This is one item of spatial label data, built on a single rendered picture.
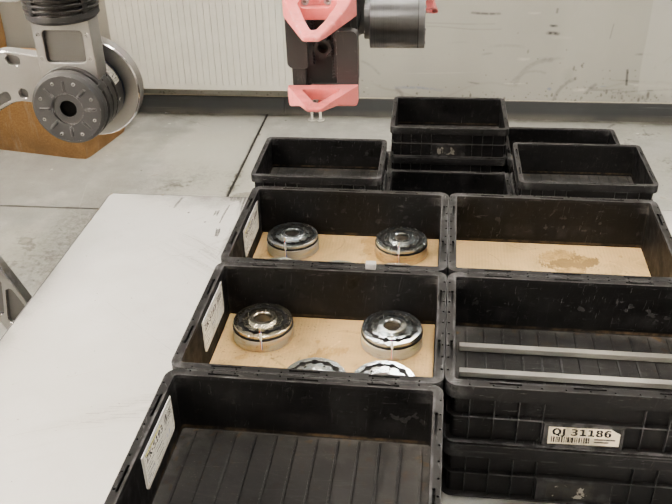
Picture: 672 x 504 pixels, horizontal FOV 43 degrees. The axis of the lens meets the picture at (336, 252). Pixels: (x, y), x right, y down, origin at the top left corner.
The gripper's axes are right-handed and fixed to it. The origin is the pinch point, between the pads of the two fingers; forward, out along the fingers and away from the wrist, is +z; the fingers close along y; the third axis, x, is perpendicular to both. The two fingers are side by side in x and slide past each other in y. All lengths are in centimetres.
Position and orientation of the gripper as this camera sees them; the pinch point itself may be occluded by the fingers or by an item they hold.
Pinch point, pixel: (314, 72)
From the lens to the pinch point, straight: 76.3
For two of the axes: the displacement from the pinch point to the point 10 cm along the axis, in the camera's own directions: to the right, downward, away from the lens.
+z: -0.9, 5.0, -8.6
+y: 0.4, 8.6, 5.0
